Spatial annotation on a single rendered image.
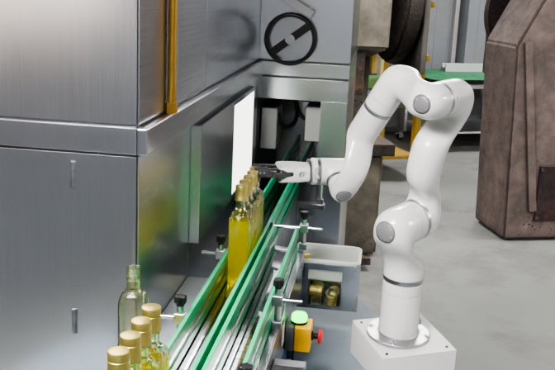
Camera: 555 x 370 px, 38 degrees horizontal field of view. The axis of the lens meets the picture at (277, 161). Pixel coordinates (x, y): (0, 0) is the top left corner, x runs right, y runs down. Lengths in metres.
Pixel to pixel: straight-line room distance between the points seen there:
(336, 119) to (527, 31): 3.07
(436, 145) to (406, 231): 0.25
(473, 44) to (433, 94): 8.62
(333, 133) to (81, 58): 1.74
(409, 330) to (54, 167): 1.18
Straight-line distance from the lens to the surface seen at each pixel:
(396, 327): 2.45
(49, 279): 1.93
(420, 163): 2.25
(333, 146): 3.34
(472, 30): 10.71
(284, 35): 3.30
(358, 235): 5.67
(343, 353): 2.60
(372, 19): 5.45
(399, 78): 2.25
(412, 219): 2.30
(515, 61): 6.17
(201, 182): 2.26
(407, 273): 2.37
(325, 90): 3.31
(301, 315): 2.17
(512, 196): 6.36
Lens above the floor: 1.89
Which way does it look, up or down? 13 degrees down
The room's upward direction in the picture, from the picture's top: 3 degrees clockwise
